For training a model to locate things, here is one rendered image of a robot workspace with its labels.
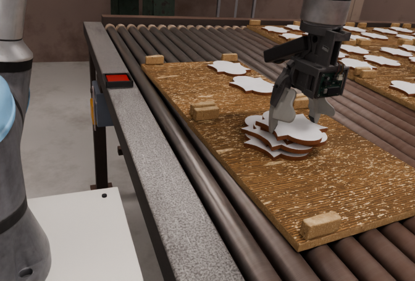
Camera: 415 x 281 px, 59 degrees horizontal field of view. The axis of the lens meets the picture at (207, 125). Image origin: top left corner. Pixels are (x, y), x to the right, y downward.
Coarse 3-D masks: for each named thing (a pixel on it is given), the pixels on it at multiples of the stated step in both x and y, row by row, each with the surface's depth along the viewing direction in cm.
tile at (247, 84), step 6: (234, 78) 108; (240, 78) 109; (246, 78) 109; (252, 78) 110; (258, 78) 110; (234, 84) 104; (240, 84) 104; (246, 84) 105; (252, 84) 105; (258, 84) 106; (264, 84) 106; (270, 84) 107; (246, 90) 100; (252, 90) 101; (258, 90) 101; (264, 90) 101; (270, 90) 102
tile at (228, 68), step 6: (210, 66) 118; (216, 66) 118; (222, 66) 118; (228, 66) 119; (234, 66) 120; (240, 66) 120; (222, 72) 114; (228, 72) 113; (234, 72) 114; (240, 72) 114
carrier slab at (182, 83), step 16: (144, 64) 116; (160, 64) 118; (176, 64) 119; (192, 64) 121; (208, 64) 122; (240, 64) 126; (160, 80) 104; (176, 80) 105; (192, 80) 107; (208, 80) 108; (224, 80) 109; (176, 96) 94; (192, 96) 95; (208, 96) 96; (224, 96) 97; (240, 96) 98; (256, 96) 99; (224, 112) 88; (240, 112) 89
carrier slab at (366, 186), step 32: (192, 128) 81; (224, 128) 80; (224, 160) 68; (256, 160) 69; (288, 160) 70; (320, 160) 71; (352, 160) 72; (384, 160) 74; (256, 192) 60; (288, 192) 61; (320, 192) 62; (352, 192) 62; (384, 192) 63; (288, 224) 54; (352, 224) 55; (384, 224) 57
